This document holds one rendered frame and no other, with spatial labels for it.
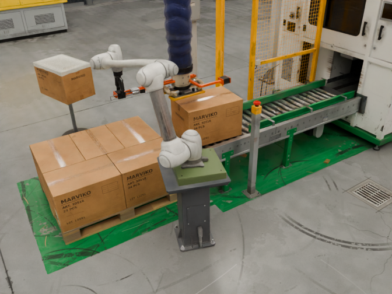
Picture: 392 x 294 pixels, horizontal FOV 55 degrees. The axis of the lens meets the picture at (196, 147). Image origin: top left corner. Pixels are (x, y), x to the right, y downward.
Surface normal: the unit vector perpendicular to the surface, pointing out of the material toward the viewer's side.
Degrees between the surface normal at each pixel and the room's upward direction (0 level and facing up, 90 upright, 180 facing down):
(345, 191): 0
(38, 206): 0
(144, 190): 90
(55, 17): 91
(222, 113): 90
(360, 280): 0
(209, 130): 90
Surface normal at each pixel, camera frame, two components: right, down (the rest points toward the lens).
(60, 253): -0.02, -0.85
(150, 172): 0.52, 0.44
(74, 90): 0.76, 0.32
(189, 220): 0.24, 0.50
